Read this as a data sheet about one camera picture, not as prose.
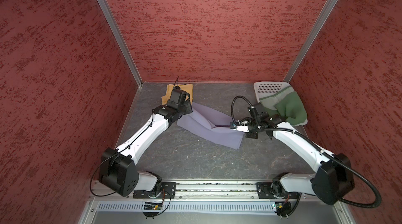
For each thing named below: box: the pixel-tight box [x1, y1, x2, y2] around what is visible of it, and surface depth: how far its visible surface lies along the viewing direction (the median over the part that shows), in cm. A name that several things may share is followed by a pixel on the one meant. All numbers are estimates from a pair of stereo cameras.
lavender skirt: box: [176, 102, 246, 150], surface depth 86 cm
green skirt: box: [259, 85, 308, 126], surface depth 103 cm
